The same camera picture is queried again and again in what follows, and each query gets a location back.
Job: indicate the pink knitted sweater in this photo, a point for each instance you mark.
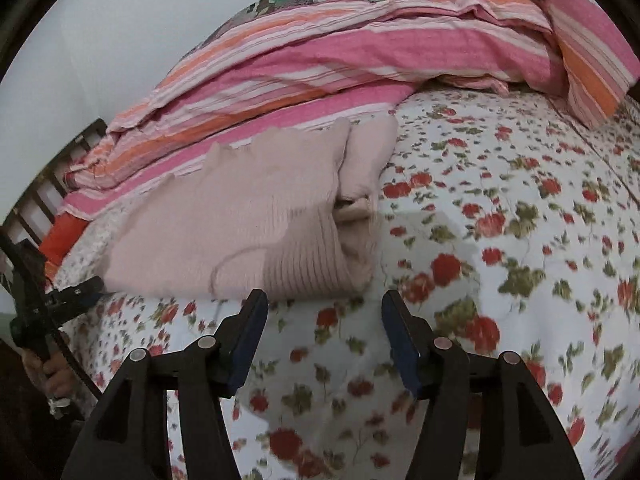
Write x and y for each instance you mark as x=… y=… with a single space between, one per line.
x=240 y=220

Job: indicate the floral bed sheet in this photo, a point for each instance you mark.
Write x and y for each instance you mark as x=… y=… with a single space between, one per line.
x=500 y=240

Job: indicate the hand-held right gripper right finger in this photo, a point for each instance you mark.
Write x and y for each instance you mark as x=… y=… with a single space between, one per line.
x=402 y=347

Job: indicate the red embroidered pillow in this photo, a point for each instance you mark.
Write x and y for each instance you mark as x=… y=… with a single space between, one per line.
x=62 y=240

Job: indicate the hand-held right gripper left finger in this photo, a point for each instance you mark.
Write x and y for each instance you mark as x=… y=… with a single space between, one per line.
x=245 y=340

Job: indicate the person's left hand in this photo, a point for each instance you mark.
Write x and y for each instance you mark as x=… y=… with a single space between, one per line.
x=52 y=375

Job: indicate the dark wooden bed headboard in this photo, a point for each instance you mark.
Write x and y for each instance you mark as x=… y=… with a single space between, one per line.
x=45 y=190

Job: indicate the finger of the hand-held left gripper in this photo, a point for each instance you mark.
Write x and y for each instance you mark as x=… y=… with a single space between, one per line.
x=80 y=292

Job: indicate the pink orange striped quilt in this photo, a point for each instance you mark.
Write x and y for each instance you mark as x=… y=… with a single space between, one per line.
x=350 y=55

